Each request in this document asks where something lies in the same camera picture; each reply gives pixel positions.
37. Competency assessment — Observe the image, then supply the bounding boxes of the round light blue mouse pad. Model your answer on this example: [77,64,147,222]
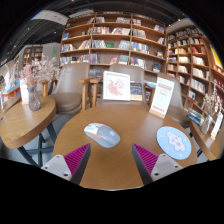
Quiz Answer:
[155,125,193,161]

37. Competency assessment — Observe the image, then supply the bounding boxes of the white framed flower picture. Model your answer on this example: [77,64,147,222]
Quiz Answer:
[102,70,132,102]

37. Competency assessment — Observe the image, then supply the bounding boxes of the glass vase dried beige flowers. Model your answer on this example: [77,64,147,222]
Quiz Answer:
[199,89,222,135]

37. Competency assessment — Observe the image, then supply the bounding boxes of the grey computer mouse orange accents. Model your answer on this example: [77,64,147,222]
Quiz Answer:
[83,122,122,149]

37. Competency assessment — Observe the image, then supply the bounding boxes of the round wooden side table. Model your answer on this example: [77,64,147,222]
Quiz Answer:
[189,109,224,162]
[0,95,58,168]

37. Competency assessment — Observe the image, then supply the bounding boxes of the wide wooden bookshelf with books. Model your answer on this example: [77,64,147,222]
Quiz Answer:
[59,12,168,79]

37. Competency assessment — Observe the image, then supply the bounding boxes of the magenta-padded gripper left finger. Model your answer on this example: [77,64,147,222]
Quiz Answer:
[40,143,92,186]

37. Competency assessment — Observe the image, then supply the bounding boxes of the stack of books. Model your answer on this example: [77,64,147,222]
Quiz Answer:
[185,108,206,127]

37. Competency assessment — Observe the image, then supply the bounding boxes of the small distant wooden bookshelf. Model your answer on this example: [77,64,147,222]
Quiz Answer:
[21,44,44,68]

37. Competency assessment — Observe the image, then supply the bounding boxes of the glass vase dried pink flowers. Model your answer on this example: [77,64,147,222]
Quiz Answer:
[19,54,61,113]

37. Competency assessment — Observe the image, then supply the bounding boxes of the white red sign wooden base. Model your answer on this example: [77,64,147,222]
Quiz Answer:
[148,76,176,120]

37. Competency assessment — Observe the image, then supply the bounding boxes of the brown padded wooden armchair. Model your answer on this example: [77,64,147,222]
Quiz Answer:
[89,63,152,108]
[156,72,198,129]
[39,75,58,98]
[49,62,93,116]

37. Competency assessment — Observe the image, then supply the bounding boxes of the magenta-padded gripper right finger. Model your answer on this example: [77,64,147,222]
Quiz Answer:
[131,143,184,186]

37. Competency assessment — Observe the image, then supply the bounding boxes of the white card in wooden base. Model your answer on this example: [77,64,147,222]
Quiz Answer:
[210,111,224,141]
[19,79,30,106]

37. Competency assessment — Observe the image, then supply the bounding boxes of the tall wooden bookshelf with books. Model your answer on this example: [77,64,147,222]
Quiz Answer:
[165,25,224,111]

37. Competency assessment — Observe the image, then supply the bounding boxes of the light blue book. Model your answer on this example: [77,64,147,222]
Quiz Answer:
[143,79,158,90]

